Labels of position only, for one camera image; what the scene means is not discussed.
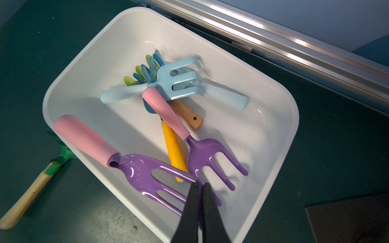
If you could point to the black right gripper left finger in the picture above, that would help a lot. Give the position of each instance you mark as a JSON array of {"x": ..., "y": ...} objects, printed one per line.
[{"x": 187, "y": 230}]

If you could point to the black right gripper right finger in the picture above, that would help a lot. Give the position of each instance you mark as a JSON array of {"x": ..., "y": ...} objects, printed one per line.
[{"x": 213, "y": 228}]

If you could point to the purple fork pink handle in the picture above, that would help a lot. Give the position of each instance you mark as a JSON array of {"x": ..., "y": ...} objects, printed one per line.
[
  {"x": 201, "y": 153},
  {"x": 136, "y": 168}
]

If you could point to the light blue hand rake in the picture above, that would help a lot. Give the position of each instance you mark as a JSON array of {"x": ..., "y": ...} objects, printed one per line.
[{"x": 170, "y": 87}]

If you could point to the green rake wooden handle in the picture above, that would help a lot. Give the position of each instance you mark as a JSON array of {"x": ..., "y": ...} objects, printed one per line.
[{"x": 13, "y": 216}]

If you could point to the white plastic storage box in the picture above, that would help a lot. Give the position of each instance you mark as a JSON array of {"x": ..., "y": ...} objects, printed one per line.
[{"x": 259, "y": 137}]

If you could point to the dark blue fork yellow handle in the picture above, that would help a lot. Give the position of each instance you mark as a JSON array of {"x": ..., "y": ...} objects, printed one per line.
[{"x": 175, "y": 153}]

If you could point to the wooden handle tool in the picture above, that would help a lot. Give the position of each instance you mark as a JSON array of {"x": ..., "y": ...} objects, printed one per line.
[{"x": 188, "y": 114}]

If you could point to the dark tree base plate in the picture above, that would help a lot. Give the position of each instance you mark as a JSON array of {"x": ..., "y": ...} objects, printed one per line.
[{"x": 360, "y": 219}]

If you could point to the aluminium back frame bar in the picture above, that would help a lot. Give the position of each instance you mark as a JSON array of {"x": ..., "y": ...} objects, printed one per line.
[{"x": 335, "y": 68}]

